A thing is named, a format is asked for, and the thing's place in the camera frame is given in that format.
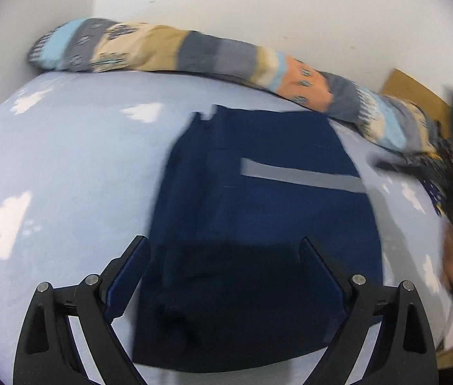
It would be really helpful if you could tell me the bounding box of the navy yellow star cloth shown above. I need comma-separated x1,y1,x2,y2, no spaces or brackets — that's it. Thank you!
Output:
418,167,453,218

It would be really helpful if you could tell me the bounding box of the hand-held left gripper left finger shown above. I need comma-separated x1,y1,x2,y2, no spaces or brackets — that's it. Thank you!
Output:
13,235,151,385

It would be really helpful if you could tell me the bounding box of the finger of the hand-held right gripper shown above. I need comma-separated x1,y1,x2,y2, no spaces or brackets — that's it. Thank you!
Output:
373,153,452,178

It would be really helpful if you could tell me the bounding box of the long patchwork pillow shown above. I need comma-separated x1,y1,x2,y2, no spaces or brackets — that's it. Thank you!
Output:
28,17,443,156

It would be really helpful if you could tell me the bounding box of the navy shirt with red collar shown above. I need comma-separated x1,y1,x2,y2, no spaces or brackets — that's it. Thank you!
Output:
132,104,384,373

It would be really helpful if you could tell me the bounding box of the light blue cloud bed sheet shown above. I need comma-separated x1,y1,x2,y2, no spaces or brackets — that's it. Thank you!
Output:
0,69,453,385

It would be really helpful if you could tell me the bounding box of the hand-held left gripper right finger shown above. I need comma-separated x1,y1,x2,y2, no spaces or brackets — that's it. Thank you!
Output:
299,236,440,385

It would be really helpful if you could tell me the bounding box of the brown cardboard piece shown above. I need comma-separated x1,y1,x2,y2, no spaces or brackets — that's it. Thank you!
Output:
379,68,453,130

